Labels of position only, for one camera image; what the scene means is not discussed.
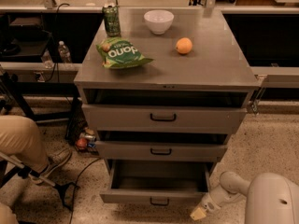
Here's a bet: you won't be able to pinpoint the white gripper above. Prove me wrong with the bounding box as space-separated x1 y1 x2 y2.
190 193 224 221

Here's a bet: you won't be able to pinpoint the grey bottom drawer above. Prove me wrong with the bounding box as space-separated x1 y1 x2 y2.
100 160 209 206

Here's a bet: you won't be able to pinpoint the grey drawer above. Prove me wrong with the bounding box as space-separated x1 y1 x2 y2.
82 105 246 134
96 141 227 162
100 160 209 206

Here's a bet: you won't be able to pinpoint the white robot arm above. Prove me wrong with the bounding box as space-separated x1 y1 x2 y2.
190 171 299 224

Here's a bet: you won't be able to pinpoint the grey middle drawer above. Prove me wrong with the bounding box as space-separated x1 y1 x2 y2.
96 141 227 162

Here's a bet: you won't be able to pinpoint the grey top drawer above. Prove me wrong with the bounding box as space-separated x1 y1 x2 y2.
82 105 246 134

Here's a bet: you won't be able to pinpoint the grey metal drawer cabinet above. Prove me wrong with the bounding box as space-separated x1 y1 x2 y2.
73 8 261 176

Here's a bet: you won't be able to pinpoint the silver can on floor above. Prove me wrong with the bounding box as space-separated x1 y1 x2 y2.
79 133 96 142

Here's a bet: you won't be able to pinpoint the red apple on floor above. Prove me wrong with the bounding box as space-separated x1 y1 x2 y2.
76 138 88 150

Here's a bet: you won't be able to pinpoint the grey sneaker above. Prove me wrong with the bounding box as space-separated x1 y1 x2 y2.
28 148 72 177

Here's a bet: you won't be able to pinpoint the orange fruit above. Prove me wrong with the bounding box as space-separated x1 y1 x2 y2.
176 37 192 55

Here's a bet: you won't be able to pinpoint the green chip bag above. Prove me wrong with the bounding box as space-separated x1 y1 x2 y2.
96 36 152 69

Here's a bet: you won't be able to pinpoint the person leg beige trousers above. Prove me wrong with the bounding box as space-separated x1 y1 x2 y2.
0 115 50 173

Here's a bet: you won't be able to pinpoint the black tripod stand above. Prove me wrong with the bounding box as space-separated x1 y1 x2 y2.
0 152 78 211

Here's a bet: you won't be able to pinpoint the white ceramic bowl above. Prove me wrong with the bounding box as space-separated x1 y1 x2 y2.
144 9 174 35

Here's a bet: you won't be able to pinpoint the clear plastic water bottle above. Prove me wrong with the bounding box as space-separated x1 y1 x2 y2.
58 41 72 63

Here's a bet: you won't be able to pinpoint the black side table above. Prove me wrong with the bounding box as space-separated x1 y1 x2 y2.
0 14 74 123

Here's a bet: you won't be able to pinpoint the green soda can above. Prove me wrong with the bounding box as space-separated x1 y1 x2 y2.
102 3 121 37

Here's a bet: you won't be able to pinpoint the black floor cable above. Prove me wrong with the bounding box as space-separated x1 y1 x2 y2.
67 157 102 224

